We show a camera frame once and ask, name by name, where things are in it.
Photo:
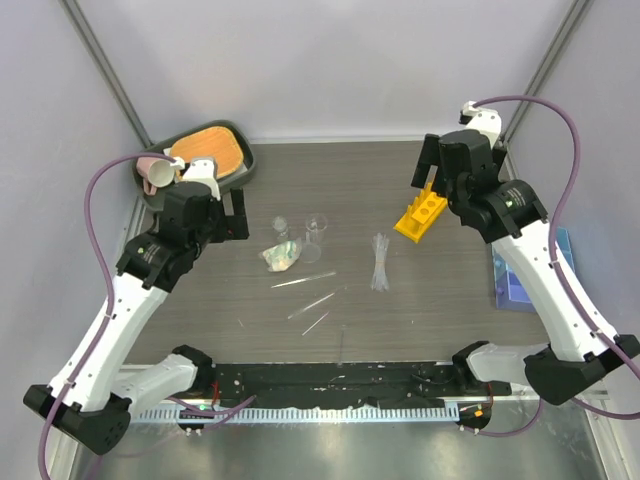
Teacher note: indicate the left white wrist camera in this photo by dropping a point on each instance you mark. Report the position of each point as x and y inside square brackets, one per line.
[201, 170]

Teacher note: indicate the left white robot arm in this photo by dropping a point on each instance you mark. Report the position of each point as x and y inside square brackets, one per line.
[85, 400]

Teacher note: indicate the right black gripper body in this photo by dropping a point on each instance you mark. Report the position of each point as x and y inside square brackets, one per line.
[453, 196]

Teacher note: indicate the yellow test tube rack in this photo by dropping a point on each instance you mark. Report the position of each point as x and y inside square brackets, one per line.
[421, 214]

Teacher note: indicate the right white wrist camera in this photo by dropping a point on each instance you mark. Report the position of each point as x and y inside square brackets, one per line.
[486, 121]

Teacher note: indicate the white slotted cable duct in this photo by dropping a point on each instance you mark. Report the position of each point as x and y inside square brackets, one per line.
[172, 413]

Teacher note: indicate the clear glass beaker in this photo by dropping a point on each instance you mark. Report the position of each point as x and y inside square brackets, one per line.
[316, 225]

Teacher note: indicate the small glass flask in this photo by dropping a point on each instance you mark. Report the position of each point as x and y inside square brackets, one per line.
[281, 227]

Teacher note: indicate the crumpled plastic bag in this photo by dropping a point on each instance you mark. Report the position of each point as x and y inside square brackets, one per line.
[281, 257]

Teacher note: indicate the blue compartment box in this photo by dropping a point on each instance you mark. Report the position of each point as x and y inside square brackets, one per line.
[509, 292]

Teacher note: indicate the long glass test tube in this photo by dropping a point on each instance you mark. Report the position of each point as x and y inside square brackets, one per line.
[304, 279]

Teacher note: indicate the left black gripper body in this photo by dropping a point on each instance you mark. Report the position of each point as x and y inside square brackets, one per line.
[212, 231]

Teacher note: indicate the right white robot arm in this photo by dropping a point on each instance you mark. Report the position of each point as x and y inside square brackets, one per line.
[583, 347]

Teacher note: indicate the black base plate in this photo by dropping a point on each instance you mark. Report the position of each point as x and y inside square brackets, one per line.
[386, 385]

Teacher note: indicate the bundle of plastic pipettes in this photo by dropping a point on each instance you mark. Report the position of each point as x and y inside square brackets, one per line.
[379, 281]

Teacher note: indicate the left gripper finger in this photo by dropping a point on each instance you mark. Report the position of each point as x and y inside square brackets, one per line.
[227, 200]
[239, 223]

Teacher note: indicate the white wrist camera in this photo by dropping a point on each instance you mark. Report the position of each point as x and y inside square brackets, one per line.
[486, 121]
[201, 170]

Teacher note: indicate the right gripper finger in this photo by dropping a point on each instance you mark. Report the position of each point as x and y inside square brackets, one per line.
[429, 157]
[440, 182]

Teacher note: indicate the dark grey tray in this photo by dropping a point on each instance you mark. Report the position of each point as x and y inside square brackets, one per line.
[235, 180]

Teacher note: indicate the pink and white mug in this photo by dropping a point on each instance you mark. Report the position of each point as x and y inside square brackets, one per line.
[156, 173]

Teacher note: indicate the orange woven mat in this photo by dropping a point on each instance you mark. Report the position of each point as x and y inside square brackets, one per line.
[216, 142]

